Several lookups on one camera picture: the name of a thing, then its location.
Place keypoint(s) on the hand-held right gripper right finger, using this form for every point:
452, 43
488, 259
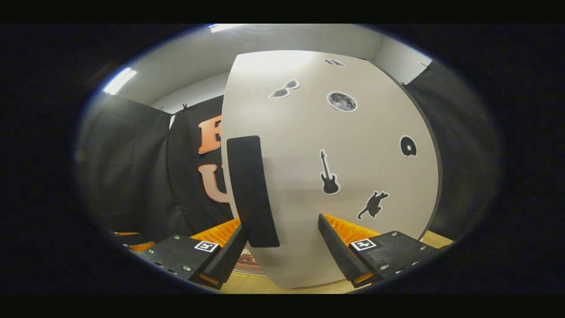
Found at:
335, 251

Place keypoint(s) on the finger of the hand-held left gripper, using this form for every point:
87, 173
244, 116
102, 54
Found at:
126, 233
142, 246

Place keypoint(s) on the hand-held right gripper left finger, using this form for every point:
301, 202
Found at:
220, 265

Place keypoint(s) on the white cabinet door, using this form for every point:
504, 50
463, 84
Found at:
353, 132

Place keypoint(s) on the grey cabinet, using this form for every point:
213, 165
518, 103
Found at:
439, 181

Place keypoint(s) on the brown cover book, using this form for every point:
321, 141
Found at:
251, 263

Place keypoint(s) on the black backdrop cloth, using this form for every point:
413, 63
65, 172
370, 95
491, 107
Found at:
132, 168

